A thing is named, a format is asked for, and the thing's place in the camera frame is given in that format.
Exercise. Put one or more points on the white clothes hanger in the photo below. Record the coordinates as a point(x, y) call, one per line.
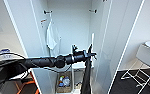
point(92, 40)
point(50, 19)

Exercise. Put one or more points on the white round container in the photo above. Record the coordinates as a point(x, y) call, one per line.
point(66, 81)

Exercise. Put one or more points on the white hanging shirt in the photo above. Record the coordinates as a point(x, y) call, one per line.
point(52, 38)

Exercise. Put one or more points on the white wardrobe carcass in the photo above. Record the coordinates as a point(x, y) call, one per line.
point(71, 23)

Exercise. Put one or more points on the orange and white warning sticker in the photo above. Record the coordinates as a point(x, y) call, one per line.
point(43, 21)

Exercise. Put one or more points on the dark clothes rail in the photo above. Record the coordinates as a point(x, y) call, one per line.
point(47, 12)
point(93, 11)

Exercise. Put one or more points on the orange folding stand frame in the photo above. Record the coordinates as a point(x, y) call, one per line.
point(34, 83)

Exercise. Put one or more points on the white wall sign blue print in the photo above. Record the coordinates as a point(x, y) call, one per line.
point(5, 51)

